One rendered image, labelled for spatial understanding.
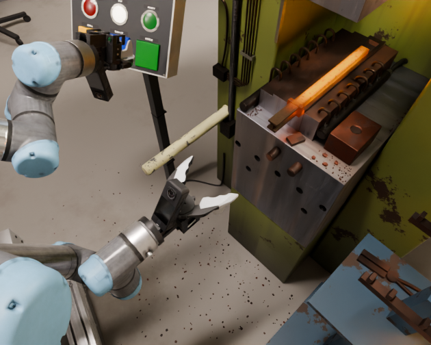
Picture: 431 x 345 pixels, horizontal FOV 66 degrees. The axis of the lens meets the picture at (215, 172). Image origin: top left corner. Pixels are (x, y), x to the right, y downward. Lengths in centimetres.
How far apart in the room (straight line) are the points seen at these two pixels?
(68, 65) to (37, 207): 145
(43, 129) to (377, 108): 90
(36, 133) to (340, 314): 86
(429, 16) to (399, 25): 9
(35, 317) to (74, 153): 185
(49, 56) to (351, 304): 94
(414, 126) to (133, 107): 182
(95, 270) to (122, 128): 165
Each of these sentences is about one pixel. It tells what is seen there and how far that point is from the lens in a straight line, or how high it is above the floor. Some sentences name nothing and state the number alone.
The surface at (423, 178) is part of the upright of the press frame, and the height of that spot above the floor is 88.
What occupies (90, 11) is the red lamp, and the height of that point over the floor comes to 108.
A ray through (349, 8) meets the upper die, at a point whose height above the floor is 129.
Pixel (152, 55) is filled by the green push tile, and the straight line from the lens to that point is 106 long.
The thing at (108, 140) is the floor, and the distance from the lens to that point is 222.
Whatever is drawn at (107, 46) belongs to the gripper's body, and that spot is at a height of 117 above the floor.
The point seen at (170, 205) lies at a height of 105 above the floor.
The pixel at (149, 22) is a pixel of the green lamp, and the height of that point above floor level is 109.
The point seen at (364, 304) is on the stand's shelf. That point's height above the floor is 68.
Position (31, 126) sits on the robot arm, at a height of 119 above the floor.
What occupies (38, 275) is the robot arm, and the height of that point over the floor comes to 128.
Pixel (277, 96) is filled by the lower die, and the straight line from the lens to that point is 96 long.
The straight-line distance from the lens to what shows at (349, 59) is 111.
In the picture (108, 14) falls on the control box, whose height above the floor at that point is 108.
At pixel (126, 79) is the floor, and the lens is 260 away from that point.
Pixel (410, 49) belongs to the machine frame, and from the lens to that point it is 129.
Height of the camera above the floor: 164
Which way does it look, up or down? 56 degrees down
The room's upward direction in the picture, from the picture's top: straight up
